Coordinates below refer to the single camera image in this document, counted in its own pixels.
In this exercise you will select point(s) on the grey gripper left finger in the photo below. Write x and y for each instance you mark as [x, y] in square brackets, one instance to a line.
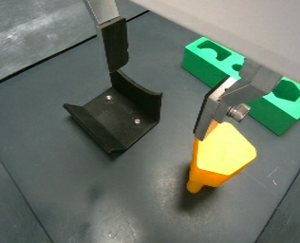
[112, 28]

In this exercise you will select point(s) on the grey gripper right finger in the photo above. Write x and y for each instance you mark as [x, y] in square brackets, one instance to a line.
[226, 99]

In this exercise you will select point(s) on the orange three prong block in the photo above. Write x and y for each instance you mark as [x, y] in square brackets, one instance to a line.
[220, 156]

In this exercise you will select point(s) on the green shape sorting board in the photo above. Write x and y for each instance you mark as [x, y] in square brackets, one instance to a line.
[210, 62]

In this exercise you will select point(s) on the black curved holder bracket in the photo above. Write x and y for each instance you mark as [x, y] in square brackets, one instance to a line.
[121, 115]

